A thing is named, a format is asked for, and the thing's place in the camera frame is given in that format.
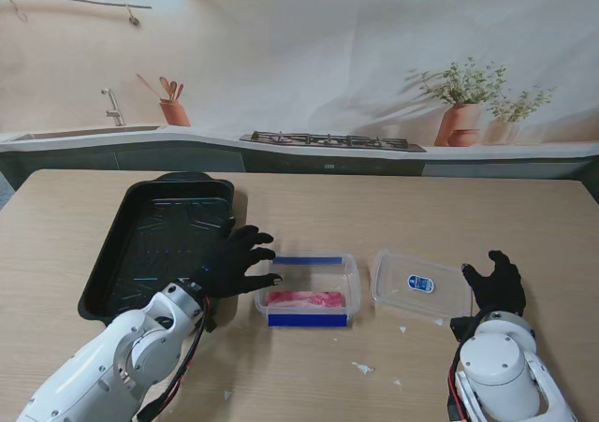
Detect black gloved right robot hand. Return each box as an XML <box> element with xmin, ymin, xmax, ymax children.
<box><xmin>461</xmin><ymin>250</ymin><xmax>528</xmax><ymax>318</ymax></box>

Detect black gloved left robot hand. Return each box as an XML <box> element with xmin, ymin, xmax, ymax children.
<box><xmin>191</xmin><ymin>215</ymin><xmax>284</xmax><ymax>300</ymax></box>

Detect clear plastic container blue flaps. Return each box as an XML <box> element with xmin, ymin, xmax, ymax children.
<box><xmin>254</xmin><ymin>252</ymin><xmax>360</xmax><ymax>329</ymax></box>

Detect clear lid with blue label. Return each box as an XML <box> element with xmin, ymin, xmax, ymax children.
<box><xmin>371</xmin><ymin>249</ymin><xmax>473</xmax><ymax>323</ymax></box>

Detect black baking tray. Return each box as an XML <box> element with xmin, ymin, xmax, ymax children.
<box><xmin>77</xmin><ymin>171</ymin><xmax>236</xmax><ymax>323</ymax></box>

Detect printed kitchen backdrop cloth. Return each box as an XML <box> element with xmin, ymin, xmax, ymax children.
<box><xmin>0</xmin><ymin>0</ymin><xmax>599</xmax><ymax>180</ymax></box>

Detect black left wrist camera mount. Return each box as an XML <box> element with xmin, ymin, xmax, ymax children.
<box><xmin>203</xmin><ymin>299</ymin><xmax>220</xmax><ymax>334</ymax></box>

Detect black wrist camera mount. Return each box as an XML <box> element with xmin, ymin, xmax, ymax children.
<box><xmin>449</xmin><ymin>316</ymin><xmax>478</xmax><ymax>343</ymax></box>
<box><xmin>203</xmin><ymin>299</ymin><xmax>220</xmax><ymax>334</ymax></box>

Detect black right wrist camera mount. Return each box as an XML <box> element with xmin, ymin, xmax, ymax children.
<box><xmin>449</xmin><ymin>316</ymin><xmax>478</xmax><ymax>343</ymax></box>

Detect red black left arm cable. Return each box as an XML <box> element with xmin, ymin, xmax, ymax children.
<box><xmin>135</xmin><ymin>295</ymin><xmax>210</xmax><ymax>422</ymax></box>

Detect red black arm cable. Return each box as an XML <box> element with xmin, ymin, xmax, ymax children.
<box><xmin>135</xmin><ymin>295</ymin><xmax>210</xmax><ymax>422</ymax></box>
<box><xmin>446</xmin><ymin>346</ymin><xmax>469</xmax><ymax>422</ymax></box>

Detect red black right arm cable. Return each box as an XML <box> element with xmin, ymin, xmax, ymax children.
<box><xmin>446</xmin><ymin>346</ymin><xmax>469</xmax><ymax>422</ymax></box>

